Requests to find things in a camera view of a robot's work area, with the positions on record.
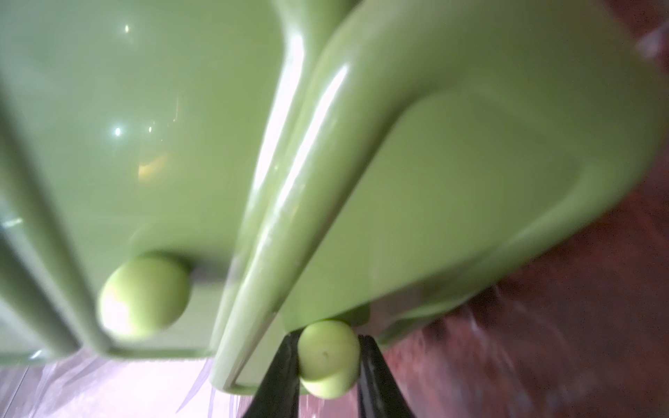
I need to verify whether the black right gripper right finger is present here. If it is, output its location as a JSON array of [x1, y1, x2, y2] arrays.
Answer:
[[357, 335, 415, 418]]

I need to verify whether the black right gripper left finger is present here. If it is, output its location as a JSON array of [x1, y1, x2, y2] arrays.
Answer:
[[243, 330, 301, 418]]

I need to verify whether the green yellow drawer cabinet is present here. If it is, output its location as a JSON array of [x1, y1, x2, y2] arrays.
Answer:
[[1, 1, 668, 395]]

